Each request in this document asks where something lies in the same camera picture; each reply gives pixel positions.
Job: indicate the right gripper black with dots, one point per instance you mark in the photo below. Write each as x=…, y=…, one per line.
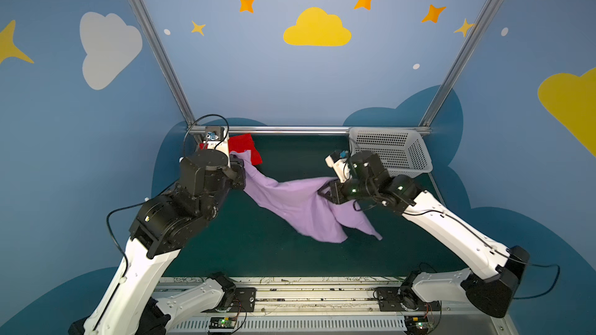
x=335, y=191

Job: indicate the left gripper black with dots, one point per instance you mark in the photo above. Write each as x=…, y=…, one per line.
x=237, y=167

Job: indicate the purple t shirt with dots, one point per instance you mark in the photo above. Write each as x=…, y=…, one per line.
x=298, y=203

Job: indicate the white plastic laundry basket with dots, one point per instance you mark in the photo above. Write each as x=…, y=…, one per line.
x=402, y=151

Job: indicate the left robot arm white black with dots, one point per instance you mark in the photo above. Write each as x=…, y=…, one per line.
x=162, y=228

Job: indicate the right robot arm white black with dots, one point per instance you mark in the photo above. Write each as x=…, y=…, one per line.
x=493, y=271

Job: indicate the folded red t shirt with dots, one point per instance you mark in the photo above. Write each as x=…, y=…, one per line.
x=243, y=145

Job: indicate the rear horizontal aluminium bar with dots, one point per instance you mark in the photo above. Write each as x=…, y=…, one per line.
x=319, y=130

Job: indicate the left controller circuit board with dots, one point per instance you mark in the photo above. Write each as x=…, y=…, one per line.
x=222, y=324

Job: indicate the controller circuit board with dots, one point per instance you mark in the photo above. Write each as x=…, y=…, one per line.
x=416, y=325
x=222, y=324

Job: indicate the right controller circuit board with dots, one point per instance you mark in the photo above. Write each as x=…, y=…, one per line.
x=416, y=325

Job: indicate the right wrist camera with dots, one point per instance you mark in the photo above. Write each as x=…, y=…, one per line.
x=339, y=162

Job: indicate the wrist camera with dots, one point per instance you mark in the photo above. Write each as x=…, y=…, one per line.
x=339, y=162
x=216, y=138

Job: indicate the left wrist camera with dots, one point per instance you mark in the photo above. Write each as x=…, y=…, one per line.
x=216, y=138

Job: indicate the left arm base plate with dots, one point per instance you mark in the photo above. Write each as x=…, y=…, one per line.
x=243, y=300

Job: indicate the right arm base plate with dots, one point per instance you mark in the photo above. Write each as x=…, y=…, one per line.
x=394, y=299

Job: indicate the aluminium rail base frame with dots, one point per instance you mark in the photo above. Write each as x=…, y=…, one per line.
x=337, y=305

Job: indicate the left slanted aluminium post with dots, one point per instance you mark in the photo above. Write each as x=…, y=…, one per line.
x=150, y=33

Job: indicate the slanted aluminium post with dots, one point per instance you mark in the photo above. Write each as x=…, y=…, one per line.
x=483, y=20
x=150, y=33

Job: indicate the right slanted aluminium post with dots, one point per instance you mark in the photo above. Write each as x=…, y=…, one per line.
x=483, y=20

